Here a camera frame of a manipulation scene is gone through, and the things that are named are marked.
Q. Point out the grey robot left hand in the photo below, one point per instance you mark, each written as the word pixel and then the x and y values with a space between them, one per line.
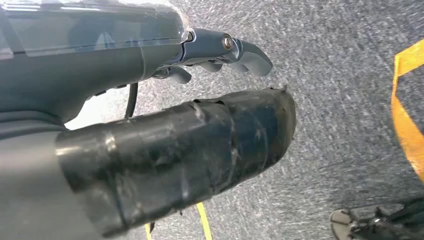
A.
pixel 82 66

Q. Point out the robot left arm ribbed sleeve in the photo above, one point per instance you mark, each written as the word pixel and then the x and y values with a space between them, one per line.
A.
pixel 20 126

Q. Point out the yellow floor tape square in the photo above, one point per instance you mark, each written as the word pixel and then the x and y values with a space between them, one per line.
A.
pixel 203 218
pixel 412 132

